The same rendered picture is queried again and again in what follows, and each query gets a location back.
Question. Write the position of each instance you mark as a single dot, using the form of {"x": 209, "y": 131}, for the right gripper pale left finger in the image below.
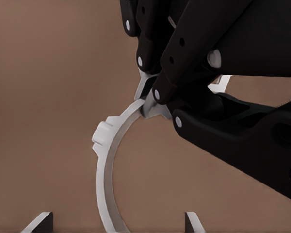
{"x": 44, "y": 224}

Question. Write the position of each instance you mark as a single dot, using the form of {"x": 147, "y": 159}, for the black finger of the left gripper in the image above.
{"x": 232, "y": 136}
{"x": 148, "y": 29}

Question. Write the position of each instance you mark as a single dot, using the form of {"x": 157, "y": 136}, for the right gripper pale right finger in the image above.
{"x": 192, "y": 224}

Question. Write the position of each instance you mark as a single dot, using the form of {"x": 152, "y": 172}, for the white drainage pipe clamp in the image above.
{"x": 104, "y": 170}

